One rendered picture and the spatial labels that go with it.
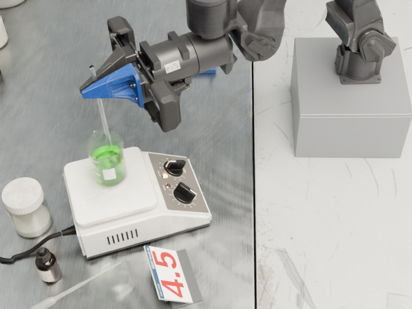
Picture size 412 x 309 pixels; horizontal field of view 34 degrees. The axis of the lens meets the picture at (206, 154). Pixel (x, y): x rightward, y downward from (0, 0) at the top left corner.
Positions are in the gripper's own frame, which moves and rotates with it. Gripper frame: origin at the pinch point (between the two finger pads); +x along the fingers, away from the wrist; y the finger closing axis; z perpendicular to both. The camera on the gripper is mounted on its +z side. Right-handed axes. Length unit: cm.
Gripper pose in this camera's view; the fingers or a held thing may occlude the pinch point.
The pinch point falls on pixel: (106, 84)
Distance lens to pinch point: 88.4
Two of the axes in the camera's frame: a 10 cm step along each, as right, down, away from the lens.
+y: -4.5, -6.7, 5.9
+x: -8.9, 3.6, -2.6
